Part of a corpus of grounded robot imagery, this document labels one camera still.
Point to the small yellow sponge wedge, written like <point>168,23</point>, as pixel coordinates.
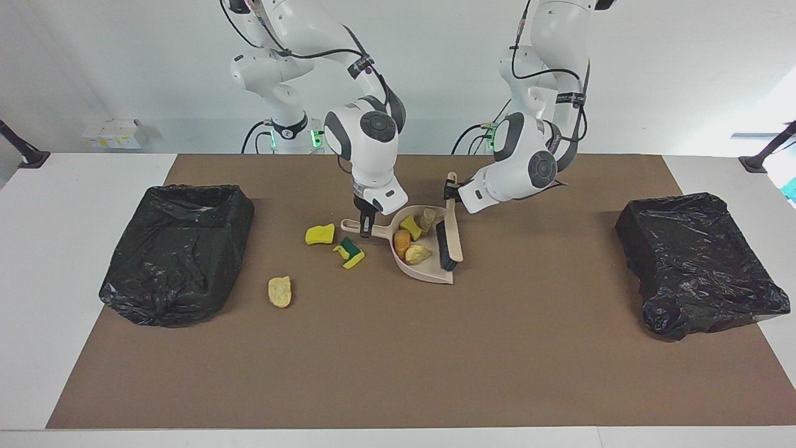
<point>410,227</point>

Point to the white wall socket box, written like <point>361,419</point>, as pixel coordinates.
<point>112,134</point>

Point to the striped croissant piece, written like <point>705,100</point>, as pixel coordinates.
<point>418,254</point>

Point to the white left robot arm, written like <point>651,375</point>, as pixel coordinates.
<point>522,168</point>

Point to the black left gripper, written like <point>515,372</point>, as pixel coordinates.
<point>462,193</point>

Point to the pale flat bread piece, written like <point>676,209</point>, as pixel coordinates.
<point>280,292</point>

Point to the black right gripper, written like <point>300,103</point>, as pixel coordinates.
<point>362,205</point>

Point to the green and yellow sponge piece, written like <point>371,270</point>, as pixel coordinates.
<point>352,254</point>

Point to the striped bread chunk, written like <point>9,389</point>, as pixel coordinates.
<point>428,219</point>

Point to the bin with black trash bag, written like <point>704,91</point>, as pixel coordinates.
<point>174,261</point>
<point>696,261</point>

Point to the beige hand brush black bristles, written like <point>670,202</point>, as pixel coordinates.
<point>454,239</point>

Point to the round brown bread roll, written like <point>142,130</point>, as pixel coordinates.
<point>402,244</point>

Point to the teal object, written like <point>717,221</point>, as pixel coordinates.
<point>791,190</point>

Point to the beige plastic dustpan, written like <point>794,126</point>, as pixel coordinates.
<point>429,272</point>

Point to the brown table mat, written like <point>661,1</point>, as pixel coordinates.
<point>398,373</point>

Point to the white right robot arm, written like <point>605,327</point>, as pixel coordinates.
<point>367,155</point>

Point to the black camera stand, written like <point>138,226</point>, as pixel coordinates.
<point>28,158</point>
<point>755,163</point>

